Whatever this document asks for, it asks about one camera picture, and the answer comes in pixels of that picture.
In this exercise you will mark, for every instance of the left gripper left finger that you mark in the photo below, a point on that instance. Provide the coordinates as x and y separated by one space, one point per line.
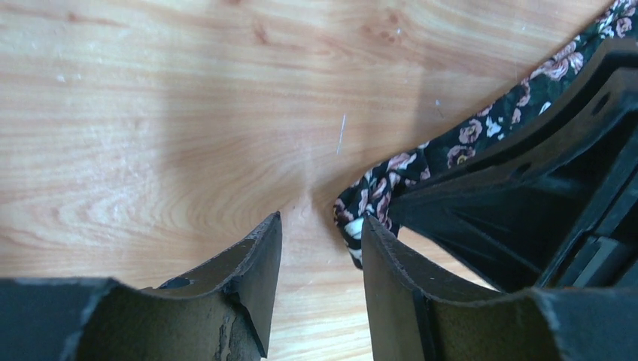
219 310

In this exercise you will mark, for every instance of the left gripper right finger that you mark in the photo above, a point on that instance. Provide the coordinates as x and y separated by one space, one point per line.
418 310

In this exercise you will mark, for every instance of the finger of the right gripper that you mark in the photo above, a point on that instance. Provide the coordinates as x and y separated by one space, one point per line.
553 204

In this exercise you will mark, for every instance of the black pink rose tie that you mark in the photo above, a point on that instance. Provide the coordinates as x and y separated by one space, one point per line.
533 95

